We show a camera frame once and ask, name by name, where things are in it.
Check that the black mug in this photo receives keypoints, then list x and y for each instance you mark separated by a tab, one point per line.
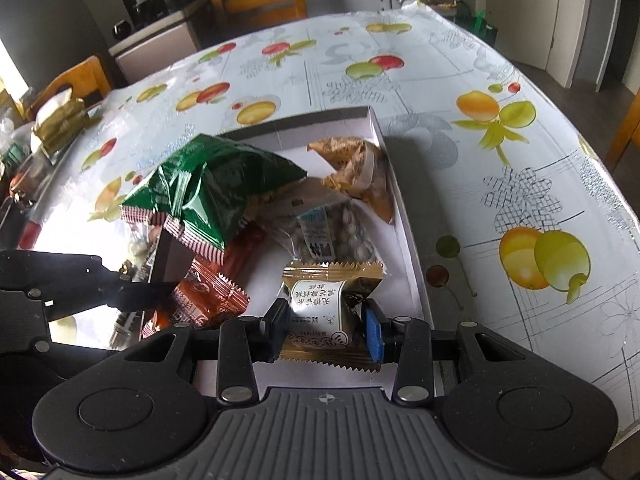
120	28

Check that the fruit print tablecloth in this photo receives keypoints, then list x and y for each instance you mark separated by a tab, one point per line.
500	160

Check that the white cardboard box tray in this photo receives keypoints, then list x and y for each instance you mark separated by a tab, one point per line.
400	240

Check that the clear nut packet blue label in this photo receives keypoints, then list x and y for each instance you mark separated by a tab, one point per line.
330	232

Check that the green snack bag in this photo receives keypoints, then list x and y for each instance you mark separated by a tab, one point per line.
210	185

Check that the green shopping bag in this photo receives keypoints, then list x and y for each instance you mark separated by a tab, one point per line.
477	22

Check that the grey low cabinet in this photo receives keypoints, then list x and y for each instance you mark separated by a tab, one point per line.
160	50

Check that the clear small snack packet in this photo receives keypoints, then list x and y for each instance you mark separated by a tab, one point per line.
140	250

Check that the gold candy packet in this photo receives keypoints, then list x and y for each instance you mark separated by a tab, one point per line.
330	305

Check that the stack of gold packets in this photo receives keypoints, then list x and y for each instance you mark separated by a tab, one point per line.
57	125

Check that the glass bowl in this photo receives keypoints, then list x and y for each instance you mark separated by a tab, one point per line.
22	182

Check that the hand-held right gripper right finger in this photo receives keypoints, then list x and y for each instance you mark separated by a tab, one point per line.
375	335

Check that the clear bag of brown snacks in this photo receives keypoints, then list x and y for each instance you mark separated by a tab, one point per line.
357	170

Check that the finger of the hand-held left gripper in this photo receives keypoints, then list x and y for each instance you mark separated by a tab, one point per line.
135	296

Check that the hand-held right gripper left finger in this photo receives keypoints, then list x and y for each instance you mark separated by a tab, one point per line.
277	327

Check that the orange snack packet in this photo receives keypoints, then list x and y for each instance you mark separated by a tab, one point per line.
210	295

